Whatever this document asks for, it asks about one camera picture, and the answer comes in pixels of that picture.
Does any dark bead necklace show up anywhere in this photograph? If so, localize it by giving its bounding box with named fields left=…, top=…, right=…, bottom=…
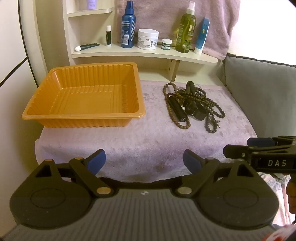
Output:
left=180, top=86, right=226, bottom=134

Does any white cream jar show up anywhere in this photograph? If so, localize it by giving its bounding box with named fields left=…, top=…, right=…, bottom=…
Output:
left=137, top=29, right=159, bottom=50

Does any dark green tube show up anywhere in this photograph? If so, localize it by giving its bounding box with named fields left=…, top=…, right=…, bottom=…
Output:
left=74, top=43, right=100, bottom=52

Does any small green-label jar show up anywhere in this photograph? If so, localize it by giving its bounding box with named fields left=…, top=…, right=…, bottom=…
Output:
left=161, top=38, right=173, bottom=51

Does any pink towel table cover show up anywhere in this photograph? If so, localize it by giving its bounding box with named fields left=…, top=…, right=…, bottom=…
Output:
left=35, top=80, right=258, bottom=183

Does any blue and white tube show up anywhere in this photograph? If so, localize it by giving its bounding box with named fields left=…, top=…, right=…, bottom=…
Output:
left=194, top=17, right=210, bottom=55

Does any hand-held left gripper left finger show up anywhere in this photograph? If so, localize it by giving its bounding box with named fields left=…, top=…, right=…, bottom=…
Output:
left=35, top=149, right=112, bottom=198

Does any blue spray bottle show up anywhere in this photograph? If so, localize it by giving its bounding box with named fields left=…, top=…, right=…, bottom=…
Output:
left=120, top=0, right=136, bottom=49

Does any hanging pink towel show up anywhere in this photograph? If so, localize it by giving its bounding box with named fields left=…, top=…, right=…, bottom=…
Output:
left=114, top=0, right=242, bottom=60

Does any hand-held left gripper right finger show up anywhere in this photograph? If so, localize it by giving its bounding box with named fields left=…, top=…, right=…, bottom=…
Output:
left=174, top=149, right=257, bottom=198

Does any red and white cloth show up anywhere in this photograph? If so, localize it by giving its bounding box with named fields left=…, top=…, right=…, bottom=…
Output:
left=266, top=221, right=296, bottom=241

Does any orange plastic tray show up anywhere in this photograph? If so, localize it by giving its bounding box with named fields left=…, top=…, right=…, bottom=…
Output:
left=22, top=62, right=146, bottom=128

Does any green spray bottle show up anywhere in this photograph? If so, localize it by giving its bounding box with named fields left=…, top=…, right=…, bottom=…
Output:
left=175, top=1, right=197, bottom=54

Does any floral patterned cloth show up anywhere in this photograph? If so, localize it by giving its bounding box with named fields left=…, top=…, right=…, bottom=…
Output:
left=261, top=173, right=293, bottom=226

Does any light brown bead necklace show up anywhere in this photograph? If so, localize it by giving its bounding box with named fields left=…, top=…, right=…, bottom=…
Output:
left=163, top=82, right=192, bottom=130

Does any person's right hand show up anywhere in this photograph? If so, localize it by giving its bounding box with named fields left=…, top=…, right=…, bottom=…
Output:
left=286, top=179, right=296, bottom=216

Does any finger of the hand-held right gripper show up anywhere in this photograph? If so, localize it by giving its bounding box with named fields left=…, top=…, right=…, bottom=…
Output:
left=247, top=136, right=296, bottom=147
left=223, top=144, right=296, bottom=163

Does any cream wooden shelf unit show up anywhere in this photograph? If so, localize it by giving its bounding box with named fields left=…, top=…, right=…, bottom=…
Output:
left=18, top=0, right=219, bottom=81

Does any grey cushion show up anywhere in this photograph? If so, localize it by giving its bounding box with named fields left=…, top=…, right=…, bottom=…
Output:
left=223, top=53, right=296, bottom=139

